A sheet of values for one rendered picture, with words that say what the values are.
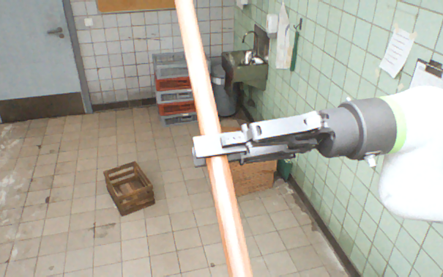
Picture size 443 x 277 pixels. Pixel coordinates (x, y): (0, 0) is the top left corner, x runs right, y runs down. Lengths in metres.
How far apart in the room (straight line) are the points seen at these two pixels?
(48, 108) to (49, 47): 0.75
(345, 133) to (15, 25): 4.22
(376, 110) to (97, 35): 4.09
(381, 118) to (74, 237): 2.79
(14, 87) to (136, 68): 1.40
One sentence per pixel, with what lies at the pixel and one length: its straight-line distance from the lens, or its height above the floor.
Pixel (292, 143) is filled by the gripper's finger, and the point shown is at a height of 1.88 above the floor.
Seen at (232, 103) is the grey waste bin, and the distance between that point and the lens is 4.40.
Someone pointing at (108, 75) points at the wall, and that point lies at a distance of 4.65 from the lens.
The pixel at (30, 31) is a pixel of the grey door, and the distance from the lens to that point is 4.54.
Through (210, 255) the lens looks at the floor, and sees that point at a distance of 2.81.
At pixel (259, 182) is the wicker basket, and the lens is 3.25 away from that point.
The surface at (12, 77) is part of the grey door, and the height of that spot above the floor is 0.56.
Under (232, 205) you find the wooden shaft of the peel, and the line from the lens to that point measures 0.49.
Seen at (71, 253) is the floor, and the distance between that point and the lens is 3.03.
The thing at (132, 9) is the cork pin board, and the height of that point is 1.21.
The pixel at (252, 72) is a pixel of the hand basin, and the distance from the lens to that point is 3.60.
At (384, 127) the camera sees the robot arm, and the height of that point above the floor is 1.89.
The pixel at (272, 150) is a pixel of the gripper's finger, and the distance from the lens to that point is 0.56.
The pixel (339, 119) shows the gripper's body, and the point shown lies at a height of 1.90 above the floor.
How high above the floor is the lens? 2.16
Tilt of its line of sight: 32 degrees down
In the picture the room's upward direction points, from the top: straight up
